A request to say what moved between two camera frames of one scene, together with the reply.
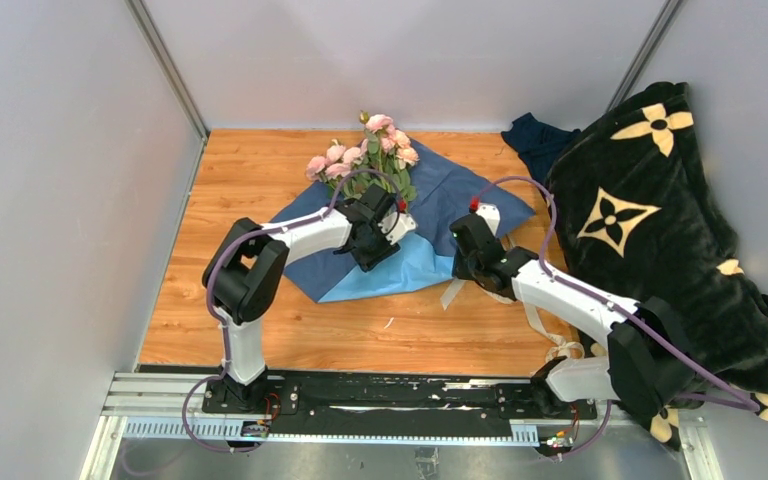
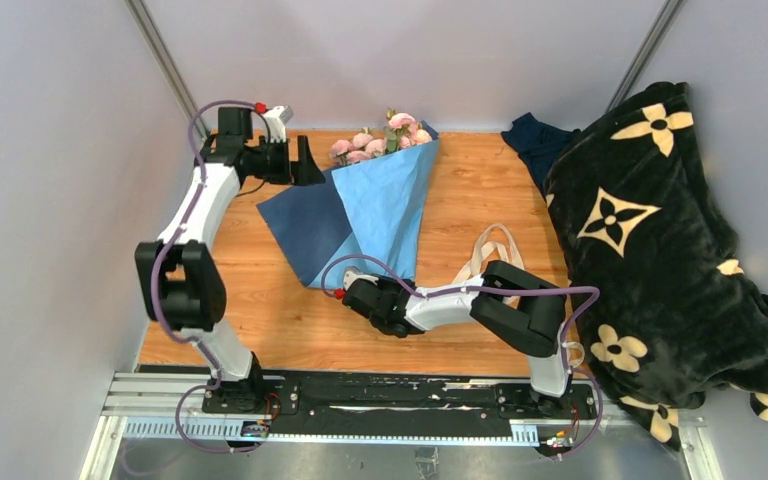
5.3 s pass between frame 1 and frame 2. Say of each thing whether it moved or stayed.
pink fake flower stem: moved
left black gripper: moved
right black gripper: moved
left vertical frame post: stayed
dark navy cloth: stayed
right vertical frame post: stayed
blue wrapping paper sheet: moved
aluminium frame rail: stayed
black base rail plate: stayed
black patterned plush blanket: stayed
